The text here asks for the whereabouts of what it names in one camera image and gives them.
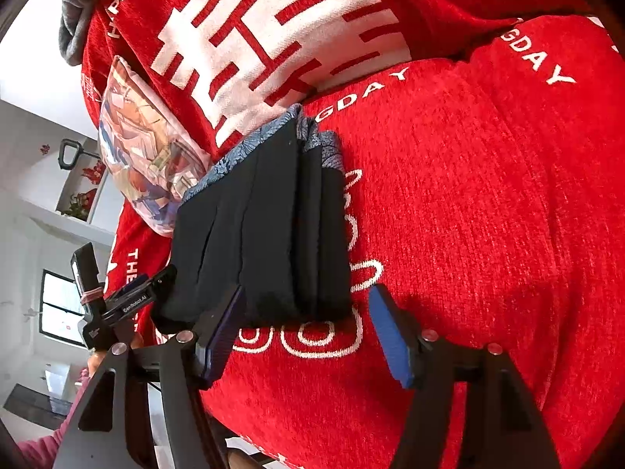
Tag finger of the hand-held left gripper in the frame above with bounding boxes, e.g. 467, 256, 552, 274
105, 265, 178, 314

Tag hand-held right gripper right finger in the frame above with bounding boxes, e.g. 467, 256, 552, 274
368, 283, 562, 469

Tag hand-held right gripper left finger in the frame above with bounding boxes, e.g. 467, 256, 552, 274
54, 283, 248, 469

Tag black pants with grey waistband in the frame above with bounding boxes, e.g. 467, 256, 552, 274
154, 105, 353, 335

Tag person's left forearm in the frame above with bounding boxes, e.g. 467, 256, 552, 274
17, 369, 93, 466

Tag dark framed window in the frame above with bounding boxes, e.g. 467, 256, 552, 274
39, 269, 87, 351

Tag red ornament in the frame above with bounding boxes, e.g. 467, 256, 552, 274
61, 186, 98, 220

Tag dark table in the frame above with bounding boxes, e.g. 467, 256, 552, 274
2, 383, 68, 431

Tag printed pillow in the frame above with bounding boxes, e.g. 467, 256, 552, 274
98, 55, 214, 238

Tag red blanket with white print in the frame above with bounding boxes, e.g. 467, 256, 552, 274
105, 14, 625, 469

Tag grey cloth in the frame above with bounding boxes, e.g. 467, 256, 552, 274
59, 0, 118, 66

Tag red cushion with white print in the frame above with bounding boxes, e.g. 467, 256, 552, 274
80, 0, 591, 150

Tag white wall shelf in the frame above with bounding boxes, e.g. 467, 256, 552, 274
55, 137, 115, 235

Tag black handle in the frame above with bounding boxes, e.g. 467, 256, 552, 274
59, 139, 101, 170

